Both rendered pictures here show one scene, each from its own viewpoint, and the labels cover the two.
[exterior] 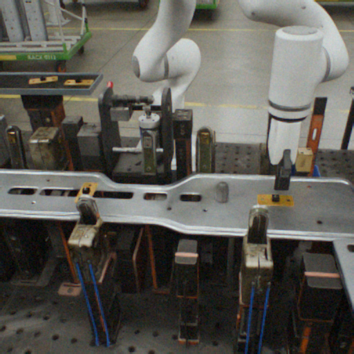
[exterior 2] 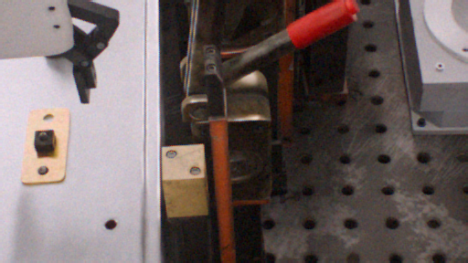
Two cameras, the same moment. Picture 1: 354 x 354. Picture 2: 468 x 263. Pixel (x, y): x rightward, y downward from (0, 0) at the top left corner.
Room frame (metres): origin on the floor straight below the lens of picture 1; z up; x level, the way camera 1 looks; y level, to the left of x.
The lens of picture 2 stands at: (0.79, -0.76, 1.61)
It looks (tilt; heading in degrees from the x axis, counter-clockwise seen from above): 50 degrees down; 81
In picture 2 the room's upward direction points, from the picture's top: 3 degrees counter-clockwise
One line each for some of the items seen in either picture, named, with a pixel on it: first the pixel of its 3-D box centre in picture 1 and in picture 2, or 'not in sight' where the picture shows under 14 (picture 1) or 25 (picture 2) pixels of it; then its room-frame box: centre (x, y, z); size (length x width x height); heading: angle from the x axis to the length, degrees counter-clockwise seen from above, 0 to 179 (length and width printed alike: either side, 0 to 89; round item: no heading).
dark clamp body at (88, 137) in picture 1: (102, 182); not in sight; (0.97, 0.24, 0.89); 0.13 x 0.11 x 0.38; 172
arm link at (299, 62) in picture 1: (296, 65); not in sight; (0.70, -0.24, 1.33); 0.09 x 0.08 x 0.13; 115
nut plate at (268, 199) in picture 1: (275, 198); (45, 142); (0.70, -0.23, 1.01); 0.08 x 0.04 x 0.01; 82
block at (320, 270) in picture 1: (309, 312); not in sight; (0.51, -0.28, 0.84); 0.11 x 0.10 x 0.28; 172
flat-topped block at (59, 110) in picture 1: (55, 148); not in sight; (1.13, 0.41, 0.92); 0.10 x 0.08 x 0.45; 82
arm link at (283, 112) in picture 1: (289, 104); not in sight; (0.70, -0.23, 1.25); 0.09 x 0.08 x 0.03; 172
